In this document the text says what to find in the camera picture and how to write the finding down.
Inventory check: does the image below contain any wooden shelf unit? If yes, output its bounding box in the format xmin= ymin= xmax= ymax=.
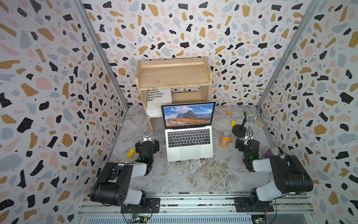
xmin=135 ymin=57 xmax=213 ymax=134

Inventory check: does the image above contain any small wooden stick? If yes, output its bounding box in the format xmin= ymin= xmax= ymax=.
xmin=255 ymin=120 xmax=264 ymax=128

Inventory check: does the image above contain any microphone on black stand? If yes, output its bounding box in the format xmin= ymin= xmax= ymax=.
xmin=232 ymin=112 xmax=256 ymax=138

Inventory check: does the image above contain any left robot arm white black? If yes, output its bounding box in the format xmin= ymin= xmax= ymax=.
xmin=89 ymin=140 xmax=159 ymax=211

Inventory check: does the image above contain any silver laptop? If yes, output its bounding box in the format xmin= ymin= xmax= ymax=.
xmin=161 ymin=102 xmax=215 ymax=161

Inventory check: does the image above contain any orange soda can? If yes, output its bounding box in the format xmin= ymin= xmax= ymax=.
xmin=219 ymin=131 xmax=232 ymax=147

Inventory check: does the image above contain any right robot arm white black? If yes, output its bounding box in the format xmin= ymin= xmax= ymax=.
xmin=235 ymin=139 xmax=313 ymax=210

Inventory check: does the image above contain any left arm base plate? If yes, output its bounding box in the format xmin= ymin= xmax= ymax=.
xmin=121 ymin=197 xmax=160 ymax=214

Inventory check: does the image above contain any white book black text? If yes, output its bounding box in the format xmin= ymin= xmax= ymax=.
xmin=146 ymin=88 xmax=172 ymax=117

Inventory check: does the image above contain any aluminium rail frame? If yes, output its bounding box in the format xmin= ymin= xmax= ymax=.
xmin=79 ymin=192 xmax=319 ymax=224

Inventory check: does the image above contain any yellow rectangular block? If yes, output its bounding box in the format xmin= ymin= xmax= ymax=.
xmin=127 ymin=149 xmax=136 ymax=158

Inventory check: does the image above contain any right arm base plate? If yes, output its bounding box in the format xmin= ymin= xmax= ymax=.
xmin=234 ymin=197 xmax=274 ymax=213

